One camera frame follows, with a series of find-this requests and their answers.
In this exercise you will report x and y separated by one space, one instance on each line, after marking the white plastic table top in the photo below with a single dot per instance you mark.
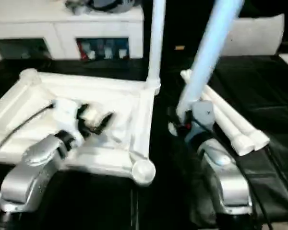
134 124

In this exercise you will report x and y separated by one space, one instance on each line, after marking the white plastic table leg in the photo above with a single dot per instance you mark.
225 122
157 43
240 120
209 52

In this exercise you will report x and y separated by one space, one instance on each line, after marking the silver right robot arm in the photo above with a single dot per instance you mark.
225 177

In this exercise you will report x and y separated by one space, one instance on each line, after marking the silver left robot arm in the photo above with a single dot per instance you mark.
29 172

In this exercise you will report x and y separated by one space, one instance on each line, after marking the black cabinet with gold label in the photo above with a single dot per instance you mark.
182 28

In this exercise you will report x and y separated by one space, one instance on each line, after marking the white glass-door cabinet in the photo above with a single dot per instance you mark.
38 24

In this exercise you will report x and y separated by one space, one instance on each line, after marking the dark round appliance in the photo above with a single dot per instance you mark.
108 4

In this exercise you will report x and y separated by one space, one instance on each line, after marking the grey cushion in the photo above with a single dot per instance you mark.
259 33

